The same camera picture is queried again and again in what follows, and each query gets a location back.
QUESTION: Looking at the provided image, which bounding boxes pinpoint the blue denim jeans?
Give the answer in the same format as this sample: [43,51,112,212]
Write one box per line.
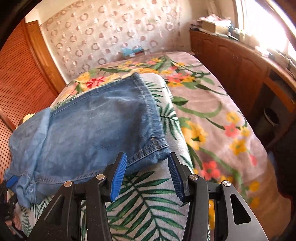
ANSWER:
[4,73,170,208]

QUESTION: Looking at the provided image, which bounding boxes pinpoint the long wooden side cabinet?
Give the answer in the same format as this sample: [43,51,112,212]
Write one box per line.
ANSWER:
[190,31,295,149]

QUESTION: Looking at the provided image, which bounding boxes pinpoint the floral print bedspread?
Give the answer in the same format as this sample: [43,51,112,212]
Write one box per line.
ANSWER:
[51,52,291,240]

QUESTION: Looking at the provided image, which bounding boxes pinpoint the blue item at bed head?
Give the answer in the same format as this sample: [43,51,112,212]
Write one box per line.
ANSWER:
[121,47,144,59]

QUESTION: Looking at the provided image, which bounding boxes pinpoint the yellow plush toy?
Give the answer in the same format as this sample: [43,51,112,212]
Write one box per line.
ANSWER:
[17,113,35,126]

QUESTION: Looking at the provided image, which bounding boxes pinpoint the cardboard box on cabinet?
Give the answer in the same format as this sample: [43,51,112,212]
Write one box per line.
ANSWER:
[202,20,231,35]

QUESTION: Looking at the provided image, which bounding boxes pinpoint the palm leaf print blanket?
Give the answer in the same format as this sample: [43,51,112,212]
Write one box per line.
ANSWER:
[16,73,211,241]

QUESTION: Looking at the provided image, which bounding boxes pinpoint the circle pattern sheer curtain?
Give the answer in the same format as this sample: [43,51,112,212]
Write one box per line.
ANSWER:
[38,1,182,82]

